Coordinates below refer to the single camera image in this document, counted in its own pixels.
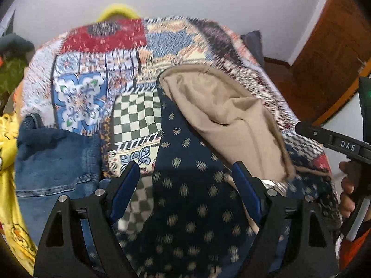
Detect yellow cartoon blanket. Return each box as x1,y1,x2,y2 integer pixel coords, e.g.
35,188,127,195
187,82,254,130
0,113,38,277

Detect wooden door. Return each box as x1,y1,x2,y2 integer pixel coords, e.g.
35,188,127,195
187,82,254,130
264,0,371,128

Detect blue denim jeans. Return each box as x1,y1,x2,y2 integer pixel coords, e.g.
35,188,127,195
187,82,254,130
14,113,113,255

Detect person's right hand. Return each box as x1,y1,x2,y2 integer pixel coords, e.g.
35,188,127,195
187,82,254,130
339,161,358,218

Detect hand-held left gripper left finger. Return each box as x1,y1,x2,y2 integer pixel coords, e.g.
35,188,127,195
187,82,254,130
33,161,141,278

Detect grey bolster pillow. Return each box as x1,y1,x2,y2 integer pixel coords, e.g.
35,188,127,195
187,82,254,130
0,33,35,55

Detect green cloth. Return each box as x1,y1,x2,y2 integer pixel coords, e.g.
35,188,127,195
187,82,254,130
0,54,29,107

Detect yellow curved cushion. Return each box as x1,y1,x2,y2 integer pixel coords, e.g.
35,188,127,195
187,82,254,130
97,3,142,24

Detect navy patterned hoodie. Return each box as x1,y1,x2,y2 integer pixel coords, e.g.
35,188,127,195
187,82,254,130
116,65,342,278

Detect patchwork bedspread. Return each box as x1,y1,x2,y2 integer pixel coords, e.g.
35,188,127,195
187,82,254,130
20,14,334,238

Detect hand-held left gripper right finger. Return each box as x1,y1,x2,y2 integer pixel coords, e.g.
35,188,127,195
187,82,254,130
232,161,339,278

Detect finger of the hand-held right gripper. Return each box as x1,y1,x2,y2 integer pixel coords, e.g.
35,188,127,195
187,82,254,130
295,121,334,149

